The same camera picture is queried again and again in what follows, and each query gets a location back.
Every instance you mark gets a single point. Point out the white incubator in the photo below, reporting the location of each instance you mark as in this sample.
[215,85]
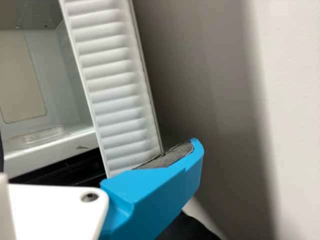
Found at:
[37,75]

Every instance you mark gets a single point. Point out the incubator door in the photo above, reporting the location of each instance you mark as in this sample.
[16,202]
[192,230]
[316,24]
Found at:
[112,87]

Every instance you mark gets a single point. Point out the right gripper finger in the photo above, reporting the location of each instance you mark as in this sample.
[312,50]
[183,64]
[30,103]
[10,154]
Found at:
[155,195]

